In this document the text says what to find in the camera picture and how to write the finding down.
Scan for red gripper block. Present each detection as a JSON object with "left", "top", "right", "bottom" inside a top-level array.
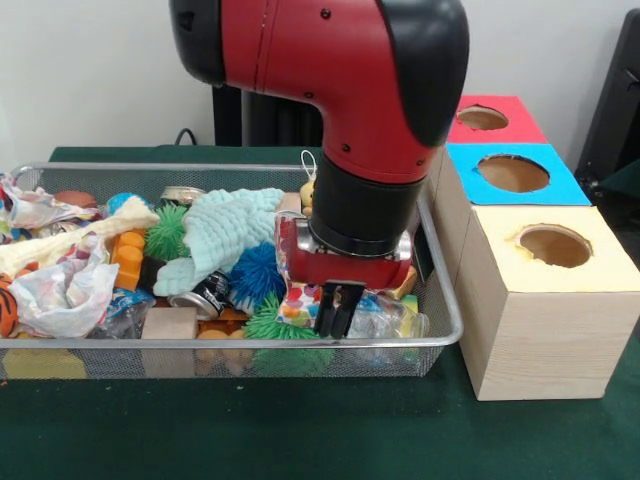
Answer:
[{"left": 285, "top": 240, "right": 413, "bottom": 339}]

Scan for dark green tablecloth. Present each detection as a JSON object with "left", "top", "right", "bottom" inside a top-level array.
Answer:
[{"left": 0, "top": 145, "right": 640, "bottom": 480}]

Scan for wooden burger toy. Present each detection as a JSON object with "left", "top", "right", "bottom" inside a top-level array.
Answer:
[{"left": 388, "top": 265, "right": 421, "bottom": 300}]

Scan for green spiky ball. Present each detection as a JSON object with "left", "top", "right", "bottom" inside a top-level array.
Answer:
[{"left": 145, "top": 203, "right": 191, "bottom": 261}]

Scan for mint green knit cloth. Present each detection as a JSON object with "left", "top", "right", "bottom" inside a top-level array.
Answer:
[{"left": 153, "top": 187, "right": 288, "bottom": 297}]

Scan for clear plastic bottle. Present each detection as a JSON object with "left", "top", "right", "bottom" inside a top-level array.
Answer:
[{"left": 345, "top": 293, "right": 431, "bottom": 341}]

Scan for yellow duck toy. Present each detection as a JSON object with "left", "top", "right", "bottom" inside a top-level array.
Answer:
[{"left": 298, "top": 150, "right": 321, "bottom": 219}]

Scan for black drink can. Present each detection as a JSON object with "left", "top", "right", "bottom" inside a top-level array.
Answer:
[{"left": 167, "top": 272, "right": 231, "bottom": 321}]

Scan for colourful polka-dot cloth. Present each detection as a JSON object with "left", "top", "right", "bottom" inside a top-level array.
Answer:
[{"left": 275, "top": 210, "right": 326, "bottom": 329}]

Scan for dark green side table cloth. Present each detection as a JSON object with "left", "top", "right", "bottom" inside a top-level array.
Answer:
[{"left": 598, "top": 158, "right": 640, "bottom": 198}]

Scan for black floor stand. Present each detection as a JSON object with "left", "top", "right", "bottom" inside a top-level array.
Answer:
[{"left": 578, "top": 8, "right": 640, "bottom": 191}]

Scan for wooden box with three holes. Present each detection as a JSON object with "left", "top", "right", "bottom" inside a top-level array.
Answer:
[{"left": 425, "top": 95, "right": 640, "bottom": 402}]

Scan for white plastic bag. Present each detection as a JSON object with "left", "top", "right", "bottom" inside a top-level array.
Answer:
[{"left": 10, "top": 240, "right": 121, "bottom": 337}]

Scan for shallow clear mesh bin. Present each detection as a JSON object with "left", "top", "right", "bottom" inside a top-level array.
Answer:
[{"left": 0, "top": 162, "right": 466, "bottom": 381}]

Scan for cream cloth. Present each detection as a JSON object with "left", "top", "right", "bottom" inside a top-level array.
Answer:
[{"left": 0, "top": 197, "right": 161, "bottom": 278}]

